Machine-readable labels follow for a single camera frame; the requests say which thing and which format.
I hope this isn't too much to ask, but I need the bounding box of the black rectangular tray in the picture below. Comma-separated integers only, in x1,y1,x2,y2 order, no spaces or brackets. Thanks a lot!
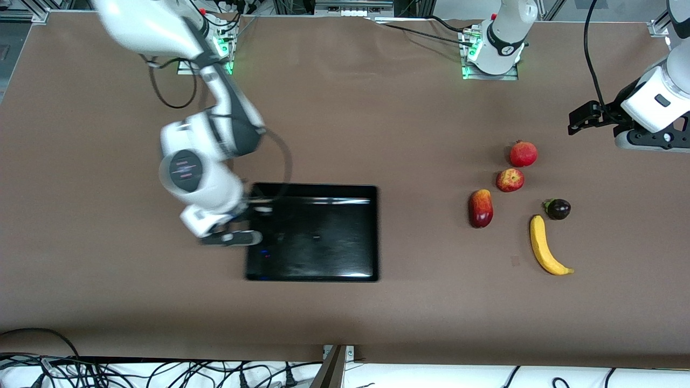
245,182,380,282

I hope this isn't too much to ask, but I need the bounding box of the red yellow apple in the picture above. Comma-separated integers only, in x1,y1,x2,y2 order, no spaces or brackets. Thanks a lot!
496,168,525,193

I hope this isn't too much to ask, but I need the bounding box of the yellow banana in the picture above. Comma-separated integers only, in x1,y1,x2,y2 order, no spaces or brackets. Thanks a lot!
529,214,575,276

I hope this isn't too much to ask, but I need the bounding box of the red pomegranate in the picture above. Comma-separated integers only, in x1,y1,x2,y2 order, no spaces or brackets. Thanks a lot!
509,140,539,168

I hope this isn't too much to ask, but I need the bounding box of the brown table cover sheet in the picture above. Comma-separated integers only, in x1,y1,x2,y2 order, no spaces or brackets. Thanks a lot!
0,11,690,370

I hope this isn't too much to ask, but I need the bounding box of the red yellow mango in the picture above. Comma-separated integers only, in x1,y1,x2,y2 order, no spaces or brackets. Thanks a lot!
468,189,494,228

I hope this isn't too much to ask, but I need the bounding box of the white power strip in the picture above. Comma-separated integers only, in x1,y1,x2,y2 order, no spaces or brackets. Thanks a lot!
315,0,394,17

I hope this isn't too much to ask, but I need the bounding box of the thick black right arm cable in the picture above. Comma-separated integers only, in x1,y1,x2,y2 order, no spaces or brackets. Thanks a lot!
263,128,295,201

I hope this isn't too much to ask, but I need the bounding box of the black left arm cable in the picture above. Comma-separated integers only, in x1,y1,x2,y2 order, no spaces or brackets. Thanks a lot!
584,0,622,109

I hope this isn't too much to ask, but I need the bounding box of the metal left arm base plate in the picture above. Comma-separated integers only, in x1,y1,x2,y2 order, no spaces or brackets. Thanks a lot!
462,30,519,81

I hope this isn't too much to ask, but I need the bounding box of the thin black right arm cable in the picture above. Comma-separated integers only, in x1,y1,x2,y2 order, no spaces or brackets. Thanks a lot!
149,54,198,109

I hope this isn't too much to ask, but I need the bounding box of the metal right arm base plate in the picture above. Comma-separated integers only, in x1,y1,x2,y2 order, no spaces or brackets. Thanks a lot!
177,22,236,75

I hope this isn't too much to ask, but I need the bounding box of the black cable tangle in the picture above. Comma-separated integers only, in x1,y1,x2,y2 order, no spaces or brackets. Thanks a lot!
0,353,324,388

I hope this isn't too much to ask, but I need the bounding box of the short black table cable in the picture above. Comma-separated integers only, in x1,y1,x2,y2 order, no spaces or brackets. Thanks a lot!
426,15,472,34

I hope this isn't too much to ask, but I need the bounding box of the metal table post bracket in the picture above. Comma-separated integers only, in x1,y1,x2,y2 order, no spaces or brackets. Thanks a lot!
310,345,355,388

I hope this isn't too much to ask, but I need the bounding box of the long black table cable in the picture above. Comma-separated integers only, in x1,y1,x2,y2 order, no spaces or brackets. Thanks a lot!
377,22,476,48

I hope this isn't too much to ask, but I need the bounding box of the black looped floor cable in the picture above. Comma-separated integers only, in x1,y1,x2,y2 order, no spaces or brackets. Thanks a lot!
0,327,81,359

